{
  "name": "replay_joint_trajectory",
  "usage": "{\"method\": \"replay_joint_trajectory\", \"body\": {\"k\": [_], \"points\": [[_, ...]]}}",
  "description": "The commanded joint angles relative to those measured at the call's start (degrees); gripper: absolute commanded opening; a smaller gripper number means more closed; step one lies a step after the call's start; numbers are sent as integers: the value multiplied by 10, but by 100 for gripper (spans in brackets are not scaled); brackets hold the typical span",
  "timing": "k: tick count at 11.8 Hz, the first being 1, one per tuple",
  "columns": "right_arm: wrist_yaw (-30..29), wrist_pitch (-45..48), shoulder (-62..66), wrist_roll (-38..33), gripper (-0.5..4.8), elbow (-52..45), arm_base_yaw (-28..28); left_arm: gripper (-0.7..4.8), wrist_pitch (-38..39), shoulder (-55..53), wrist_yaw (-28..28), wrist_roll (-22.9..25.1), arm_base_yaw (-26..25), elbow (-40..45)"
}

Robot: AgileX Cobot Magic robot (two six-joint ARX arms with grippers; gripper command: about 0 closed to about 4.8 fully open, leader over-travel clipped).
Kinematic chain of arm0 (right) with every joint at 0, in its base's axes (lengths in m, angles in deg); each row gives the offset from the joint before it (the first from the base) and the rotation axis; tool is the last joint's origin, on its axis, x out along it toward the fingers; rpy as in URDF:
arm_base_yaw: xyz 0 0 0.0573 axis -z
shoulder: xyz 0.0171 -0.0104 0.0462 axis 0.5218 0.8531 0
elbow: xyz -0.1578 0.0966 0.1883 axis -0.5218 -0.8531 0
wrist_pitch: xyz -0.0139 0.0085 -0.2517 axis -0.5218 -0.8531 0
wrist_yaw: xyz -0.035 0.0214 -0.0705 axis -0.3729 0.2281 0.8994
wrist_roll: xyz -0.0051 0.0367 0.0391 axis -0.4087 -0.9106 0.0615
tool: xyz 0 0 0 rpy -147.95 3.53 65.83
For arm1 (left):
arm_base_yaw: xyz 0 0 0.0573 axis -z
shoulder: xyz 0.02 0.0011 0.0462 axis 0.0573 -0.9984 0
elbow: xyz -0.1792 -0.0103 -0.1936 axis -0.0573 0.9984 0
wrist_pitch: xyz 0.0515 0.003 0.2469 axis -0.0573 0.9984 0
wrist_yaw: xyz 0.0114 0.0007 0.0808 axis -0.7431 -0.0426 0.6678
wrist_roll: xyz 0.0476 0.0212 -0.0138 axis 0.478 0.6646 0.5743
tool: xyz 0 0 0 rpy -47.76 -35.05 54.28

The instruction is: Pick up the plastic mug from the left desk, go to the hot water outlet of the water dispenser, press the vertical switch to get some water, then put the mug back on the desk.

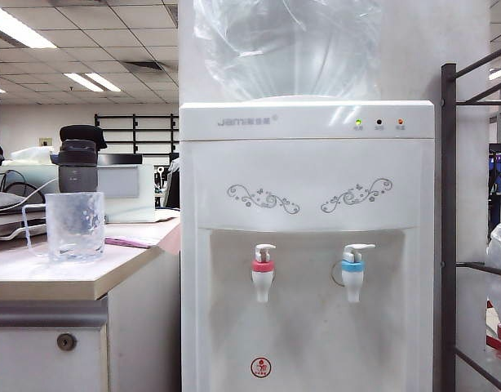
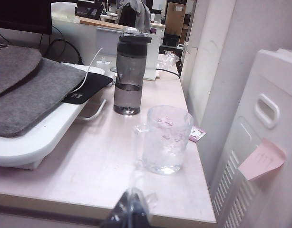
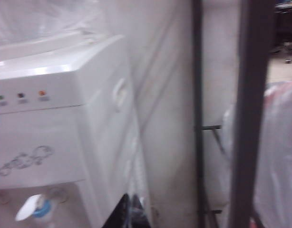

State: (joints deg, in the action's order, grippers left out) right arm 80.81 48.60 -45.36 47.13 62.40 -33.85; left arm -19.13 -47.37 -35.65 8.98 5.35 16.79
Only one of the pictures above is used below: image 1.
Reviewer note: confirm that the dark metal shelf rack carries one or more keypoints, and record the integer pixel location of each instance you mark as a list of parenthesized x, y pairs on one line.
[(448, 204)]

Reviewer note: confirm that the round drawer lock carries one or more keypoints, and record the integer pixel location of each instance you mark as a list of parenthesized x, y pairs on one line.
[(66, 342)]

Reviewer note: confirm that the black wall rack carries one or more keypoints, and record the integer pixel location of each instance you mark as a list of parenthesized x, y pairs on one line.
[(134, 134)]

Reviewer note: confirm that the dark display with blue glow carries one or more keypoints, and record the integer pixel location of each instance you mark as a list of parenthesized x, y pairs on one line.
[(497, 163)]

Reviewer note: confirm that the white desk drawer cabinet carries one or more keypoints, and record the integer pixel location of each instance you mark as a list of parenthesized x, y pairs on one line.
[(42, 359)]

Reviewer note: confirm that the pink paper booklet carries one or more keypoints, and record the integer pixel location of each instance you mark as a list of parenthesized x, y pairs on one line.
[(132, 241)]

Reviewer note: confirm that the grey water bottle black lid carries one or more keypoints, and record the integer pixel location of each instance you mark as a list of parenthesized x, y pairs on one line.
[(77, 175)]

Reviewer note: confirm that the clear bagged water jug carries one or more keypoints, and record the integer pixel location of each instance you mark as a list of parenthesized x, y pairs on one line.
[(283, 53)]

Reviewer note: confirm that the clear plastic mug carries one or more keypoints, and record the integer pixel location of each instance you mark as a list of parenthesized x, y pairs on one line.
[(75, 228)]

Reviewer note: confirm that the chair with draped jacket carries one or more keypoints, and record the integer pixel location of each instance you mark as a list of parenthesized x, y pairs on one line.
[(83, 132)]

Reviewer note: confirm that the ceiling air vent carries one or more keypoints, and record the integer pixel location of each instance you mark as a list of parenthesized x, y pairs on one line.
[(142, 66)]

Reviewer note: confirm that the white water dispenser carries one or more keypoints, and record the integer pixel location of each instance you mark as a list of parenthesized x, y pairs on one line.
[(307, 183)]

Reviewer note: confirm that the grey felt sleeve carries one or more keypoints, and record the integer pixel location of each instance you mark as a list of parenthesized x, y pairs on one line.
[(5, 200)]

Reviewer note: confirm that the red hot water tap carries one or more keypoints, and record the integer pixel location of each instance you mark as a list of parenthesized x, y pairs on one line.
[(262, 281)]

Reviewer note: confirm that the blue cold water tap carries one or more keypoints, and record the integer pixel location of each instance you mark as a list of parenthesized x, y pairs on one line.
[(352, 281)]

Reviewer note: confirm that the white desktop box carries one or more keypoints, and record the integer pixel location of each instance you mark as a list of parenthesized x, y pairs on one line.
[(128, 204)]

